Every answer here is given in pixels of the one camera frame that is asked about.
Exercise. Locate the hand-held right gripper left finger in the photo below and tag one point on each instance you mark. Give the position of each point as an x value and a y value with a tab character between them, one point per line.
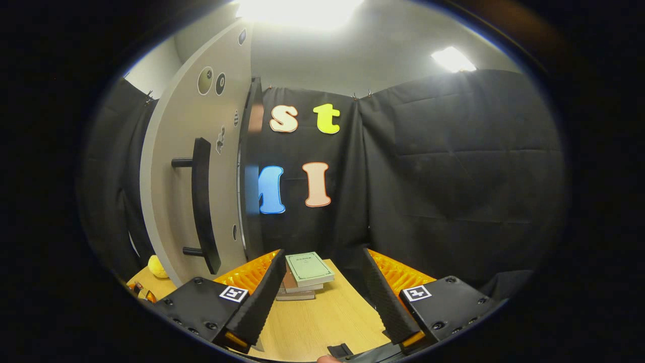
262	302

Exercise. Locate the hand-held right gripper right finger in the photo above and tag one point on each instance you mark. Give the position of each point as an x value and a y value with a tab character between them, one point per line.
385	302

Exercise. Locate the white cabinet door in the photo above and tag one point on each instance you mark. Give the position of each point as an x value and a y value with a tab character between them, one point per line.
171	151

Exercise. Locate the brown book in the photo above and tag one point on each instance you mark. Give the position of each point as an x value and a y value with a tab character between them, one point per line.
297	287

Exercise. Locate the green notebook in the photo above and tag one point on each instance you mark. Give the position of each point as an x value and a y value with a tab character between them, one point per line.
308	268

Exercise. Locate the yellow lumpy toy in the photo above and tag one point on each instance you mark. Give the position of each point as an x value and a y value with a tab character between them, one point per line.
157	267

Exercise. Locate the black backdrop cloth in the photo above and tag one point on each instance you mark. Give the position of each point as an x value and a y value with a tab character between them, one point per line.
453	176

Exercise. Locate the small ceiling light panel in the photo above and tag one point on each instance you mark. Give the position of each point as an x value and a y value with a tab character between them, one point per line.
453	59

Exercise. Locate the large ceiling light panel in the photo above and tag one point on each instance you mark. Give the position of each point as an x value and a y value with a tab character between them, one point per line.
300	12

